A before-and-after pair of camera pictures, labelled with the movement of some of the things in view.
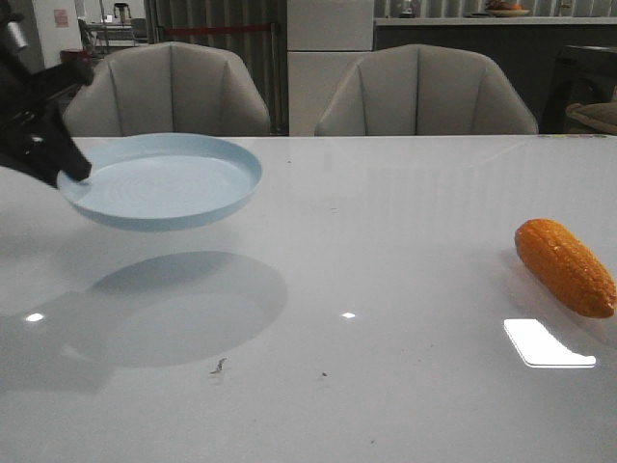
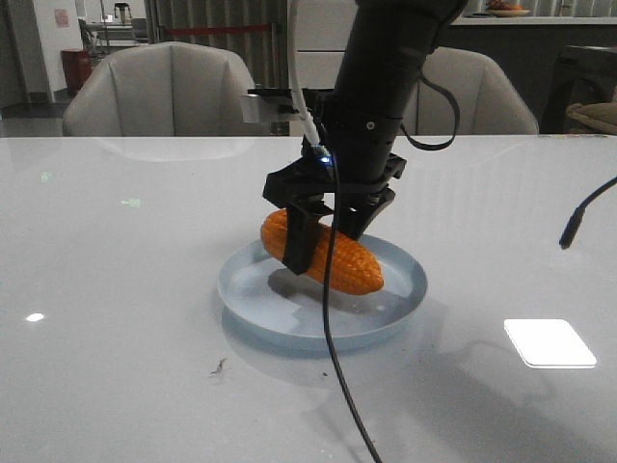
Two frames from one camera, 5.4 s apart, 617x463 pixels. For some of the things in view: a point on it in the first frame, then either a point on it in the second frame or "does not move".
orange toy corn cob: [564, 263] → [356, 269]
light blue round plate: [156, 181] → [280, 306]
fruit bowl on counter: [500, 8] does not move
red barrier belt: [187, 30] does not move
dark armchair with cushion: [582, 95] does not move
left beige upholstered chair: [169, 90] does not move
